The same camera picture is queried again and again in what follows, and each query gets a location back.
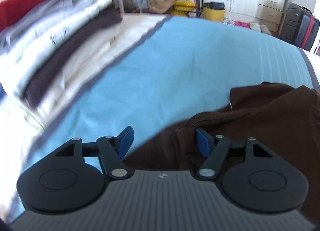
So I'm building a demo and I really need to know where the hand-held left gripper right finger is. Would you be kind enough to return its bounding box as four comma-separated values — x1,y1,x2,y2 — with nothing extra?
195,127,274,180

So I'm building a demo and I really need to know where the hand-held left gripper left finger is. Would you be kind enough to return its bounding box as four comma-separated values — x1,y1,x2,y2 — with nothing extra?
54,126,134,180

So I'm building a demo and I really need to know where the dark brown garment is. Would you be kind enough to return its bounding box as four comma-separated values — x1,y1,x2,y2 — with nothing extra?
122,83,320,224

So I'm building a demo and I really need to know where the stack of folded clothes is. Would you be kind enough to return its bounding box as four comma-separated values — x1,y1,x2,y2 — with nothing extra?
0,0,113,99

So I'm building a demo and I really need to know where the cream folded garment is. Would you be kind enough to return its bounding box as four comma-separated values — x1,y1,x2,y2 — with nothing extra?
24,27,125,131

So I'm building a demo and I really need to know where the yellow trash bin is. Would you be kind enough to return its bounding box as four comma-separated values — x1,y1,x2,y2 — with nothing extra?
202,2,226,22

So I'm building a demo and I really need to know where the black bin liner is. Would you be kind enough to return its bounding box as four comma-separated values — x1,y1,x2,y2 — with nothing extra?
204,2,225,10

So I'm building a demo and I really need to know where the yellow plastic bag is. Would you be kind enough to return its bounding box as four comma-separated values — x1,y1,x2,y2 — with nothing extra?
174,1,198,17

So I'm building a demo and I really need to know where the black suitcase with red trim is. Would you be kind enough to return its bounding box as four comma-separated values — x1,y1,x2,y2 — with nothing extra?
279,2,320,52

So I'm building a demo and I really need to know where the red folded sweater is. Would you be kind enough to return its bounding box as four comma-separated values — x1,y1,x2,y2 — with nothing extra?
0,0,80,32

